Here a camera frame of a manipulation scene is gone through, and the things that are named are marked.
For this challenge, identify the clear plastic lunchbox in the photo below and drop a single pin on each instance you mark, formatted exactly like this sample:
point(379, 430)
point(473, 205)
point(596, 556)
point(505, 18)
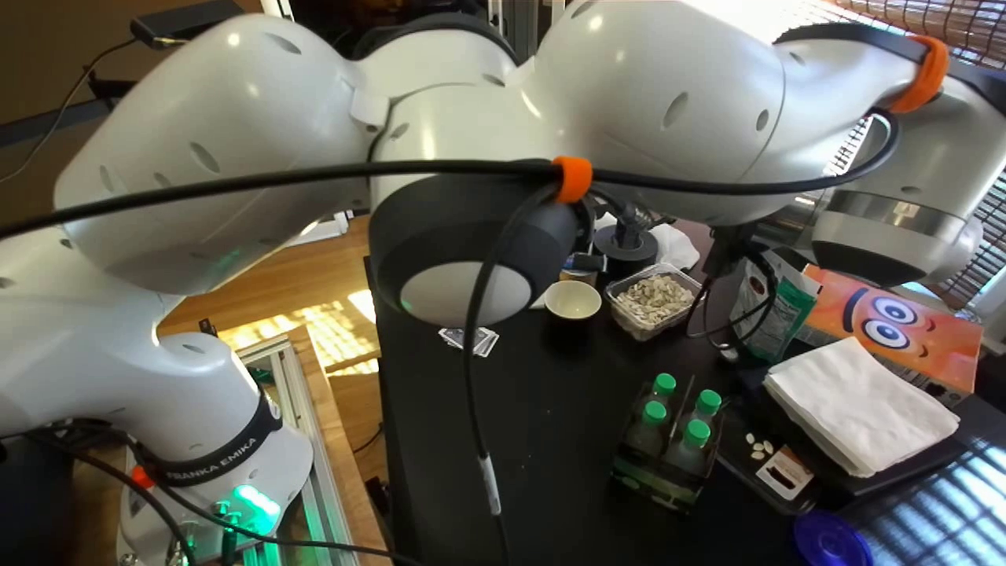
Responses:
point(686, 319)

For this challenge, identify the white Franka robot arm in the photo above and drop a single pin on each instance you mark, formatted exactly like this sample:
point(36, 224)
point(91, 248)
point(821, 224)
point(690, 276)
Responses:
point(264, 138)

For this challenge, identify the cream round bowl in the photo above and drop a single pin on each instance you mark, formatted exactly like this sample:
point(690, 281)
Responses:
point(574, 301)

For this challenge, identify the blue playing card deck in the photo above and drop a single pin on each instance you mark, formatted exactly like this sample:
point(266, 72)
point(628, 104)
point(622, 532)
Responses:
point(471, 342)

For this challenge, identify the white pumpkin seeds pile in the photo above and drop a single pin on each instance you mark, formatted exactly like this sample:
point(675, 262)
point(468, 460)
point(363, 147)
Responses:
point(657, 301)

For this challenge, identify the white paper sheet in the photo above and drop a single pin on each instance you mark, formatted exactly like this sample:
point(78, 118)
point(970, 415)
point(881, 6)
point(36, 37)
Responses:
point(676, 248)

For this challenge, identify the green-capped small bottle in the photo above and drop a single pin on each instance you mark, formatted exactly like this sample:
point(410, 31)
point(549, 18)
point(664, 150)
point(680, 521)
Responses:
point(708, 400)
point(657, 412)
point(697, 433)
point(664, 386)

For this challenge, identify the spilled white seeds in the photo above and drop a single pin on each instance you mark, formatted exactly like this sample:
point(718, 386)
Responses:
point(758, 447)

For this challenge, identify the small white label card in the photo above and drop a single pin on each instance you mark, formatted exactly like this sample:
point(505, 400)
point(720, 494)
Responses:
point(783, 472)

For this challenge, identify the folded white towel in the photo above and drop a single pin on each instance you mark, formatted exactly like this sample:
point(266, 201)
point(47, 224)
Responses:
point(859, 410)

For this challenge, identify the blue round lid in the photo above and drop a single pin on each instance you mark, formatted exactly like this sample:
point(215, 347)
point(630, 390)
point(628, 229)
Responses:
point(827, 538)

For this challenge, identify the aluminium rail frame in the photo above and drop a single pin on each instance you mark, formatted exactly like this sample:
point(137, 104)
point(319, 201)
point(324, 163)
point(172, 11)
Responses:
point(303, 443)

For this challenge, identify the black external camera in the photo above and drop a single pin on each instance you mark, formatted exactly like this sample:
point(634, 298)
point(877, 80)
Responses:
point(168, 22)

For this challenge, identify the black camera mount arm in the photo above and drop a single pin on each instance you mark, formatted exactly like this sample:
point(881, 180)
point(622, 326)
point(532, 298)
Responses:
point(53, 122)

